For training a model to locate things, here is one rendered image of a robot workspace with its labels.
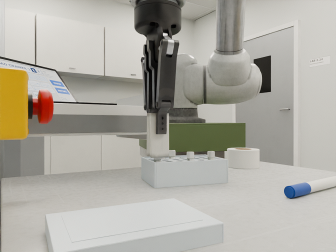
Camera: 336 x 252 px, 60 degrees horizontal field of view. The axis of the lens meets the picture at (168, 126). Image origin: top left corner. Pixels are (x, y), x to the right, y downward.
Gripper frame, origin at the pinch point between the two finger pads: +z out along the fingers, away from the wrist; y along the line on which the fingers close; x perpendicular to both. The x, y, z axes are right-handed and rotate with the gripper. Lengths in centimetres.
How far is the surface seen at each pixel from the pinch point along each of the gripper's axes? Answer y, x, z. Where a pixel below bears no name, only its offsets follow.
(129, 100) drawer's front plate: -32.7, 2.0, -8.1
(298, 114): -246, 256, -15
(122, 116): -15.1, -3.1, -3.3
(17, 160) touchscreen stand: -120, -38, 17
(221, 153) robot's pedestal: -51, 40, 9
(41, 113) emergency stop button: 9.8, -16.2, -2.8
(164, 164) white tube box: 3.1, 0.2, 4.3
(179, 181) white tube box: 3.2, 2.5, 7.1
